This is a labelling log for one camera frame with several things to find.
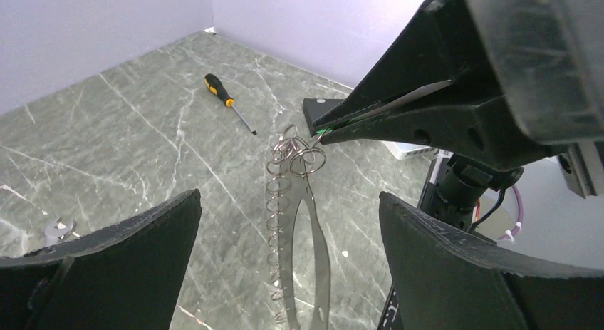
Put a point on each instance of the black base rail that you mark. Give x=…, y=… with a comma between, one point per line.
x=390, y=318

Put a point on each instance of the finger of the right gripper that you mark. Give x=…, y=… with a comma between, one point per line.
x=439, y=45

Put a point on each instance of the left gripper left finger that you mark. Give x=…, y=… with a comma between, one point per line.
x=124, y=276

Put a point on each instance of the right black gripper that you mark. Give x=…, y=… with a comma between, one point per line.
x=548, y=57

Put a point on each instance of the orange black screwdriver right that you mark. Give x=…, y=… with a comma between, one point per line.
x=216, y=87

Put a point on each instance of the large metal key ring plate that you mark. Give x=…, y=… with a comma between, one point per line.
x=296, y=239

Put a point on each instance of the white power adapter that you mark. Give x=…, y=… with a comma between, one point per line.
x=403, y=151

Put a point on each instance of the silver wrench left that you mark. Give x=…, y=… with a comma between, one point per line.
x=56, y=231

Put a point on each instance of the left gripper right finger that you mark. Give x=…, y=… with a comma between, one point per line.
x=446, y=278

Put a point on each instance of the green key tag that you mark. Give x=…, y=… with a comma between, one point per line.
x=323, y=131

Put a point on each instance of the black box right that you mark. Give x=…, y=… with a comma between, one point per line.
x=314, y=108

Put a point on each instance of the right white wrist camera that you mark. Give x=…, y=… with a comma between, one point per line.
x=582, y=168

